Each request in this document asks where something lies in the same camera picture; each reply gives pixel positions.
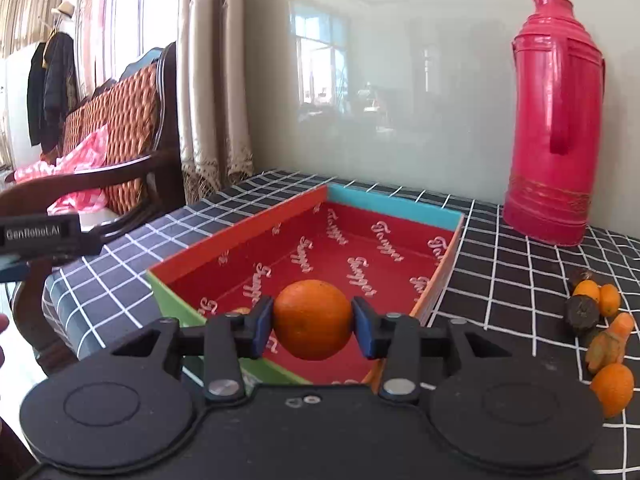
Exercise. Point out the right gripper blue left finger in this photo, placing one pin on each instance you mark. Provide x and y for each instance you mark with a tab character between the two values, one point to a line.
222	341

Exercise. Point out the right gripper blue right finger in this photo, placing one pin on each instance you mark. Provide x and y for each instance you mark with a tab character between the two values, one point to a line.
397	344

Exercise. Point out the small orange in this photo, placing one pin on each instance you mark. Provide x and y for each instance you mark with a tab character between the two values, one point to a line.
610	299
588	288

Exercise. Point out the colourful cardboard box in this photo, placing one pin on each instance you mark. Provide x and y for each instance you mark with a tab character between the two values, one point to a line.
394	253

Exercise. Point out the pink plastic bag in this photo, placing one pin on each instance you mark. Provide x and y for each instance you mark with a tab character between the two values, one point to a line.
89	154

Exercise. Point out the black white checkered tablecloth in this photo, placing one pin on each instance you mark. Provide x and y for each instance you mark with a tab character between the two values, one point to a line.
511	399

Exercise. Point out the dark coat on stand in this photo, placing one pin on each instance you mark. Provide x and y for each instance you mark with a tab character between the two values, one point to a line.
52	91

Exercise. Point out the wooden sofa chair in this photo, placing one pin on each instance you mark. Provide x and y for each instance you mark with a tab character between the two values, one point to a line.
141	178

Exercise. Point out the beige curtain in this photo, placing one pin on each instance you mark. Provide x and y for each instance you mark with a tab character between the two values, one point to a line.
215	148

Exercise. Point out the dark brown round fruit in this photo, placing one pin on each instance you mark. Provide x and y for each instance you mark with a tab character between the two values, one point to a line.
581	314

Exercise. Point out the dark fruit at back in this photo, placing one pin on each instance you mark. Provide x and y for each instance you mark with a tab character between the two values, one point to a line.
579	275

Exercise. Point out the orange behind large orange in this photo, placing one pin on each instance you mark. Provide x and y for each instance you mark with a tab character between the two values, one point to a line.
614	388

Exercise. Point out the orange carrot-like piece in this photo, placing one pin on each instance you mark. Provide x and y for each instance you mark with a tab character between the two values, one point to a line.
620	330

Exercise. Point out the beige hat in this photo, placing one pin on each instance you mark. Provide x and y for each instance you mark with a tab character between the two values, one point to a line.
65	9

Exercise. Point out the red thermos flask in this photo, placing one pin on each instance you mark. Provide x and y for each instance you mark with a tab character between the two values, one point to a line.
560	85

